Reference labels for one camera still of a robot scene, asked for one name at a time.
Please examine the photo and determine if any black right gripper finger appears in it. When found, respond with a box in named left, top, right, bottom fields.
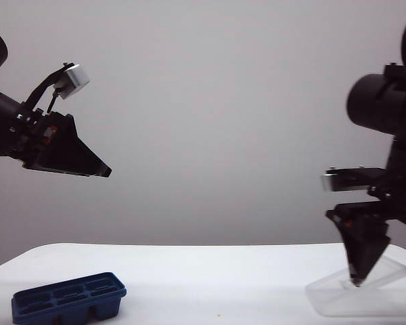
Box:
left=339, top=225, right=360, bottom=288
left=354, top=234, right=392, bottom=286

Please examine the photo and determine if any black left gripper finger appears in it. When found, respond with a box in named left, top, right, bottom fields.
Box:
left=22, top=161, right=91, bottom=178
left=36, top=117, right=113, bottom=178

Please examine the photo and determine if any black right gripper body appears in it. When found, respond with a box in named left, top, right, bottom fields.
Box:
left=325, top=199, right=390, bottom=238

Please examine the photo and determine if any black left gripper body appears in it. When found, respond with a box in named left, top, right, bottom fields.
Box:
left=5, top=110, right=78, bottom=169

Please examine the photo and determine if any translucent plastic tray lid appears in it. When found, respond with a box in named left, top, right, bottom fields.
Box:
left=304, top=255, right=406, bottom=318

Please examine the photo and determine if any blue ice cube tray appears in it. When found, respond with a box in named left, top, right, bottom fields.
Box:
left=11, top=272, right=128, bottom=325

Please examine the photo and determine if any black left camera bracket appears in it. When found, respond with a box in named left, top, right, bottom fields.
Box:
left=24, top=61, right=72, bottom=114

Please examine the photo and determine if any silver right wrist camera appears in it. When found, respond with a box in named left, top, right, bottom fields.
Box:
left=321, top=167, right=388, bottom=194

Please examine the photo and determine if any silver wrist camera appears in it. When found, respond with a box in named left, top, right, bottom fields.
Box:
left=55, top=63, right=91, bottom=100
left=321, top=167, right=388, bottom=194

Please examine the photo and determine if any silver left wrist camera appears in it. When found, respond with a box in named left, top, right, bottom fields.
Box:
left=55, top=63, right=91, bottom=100

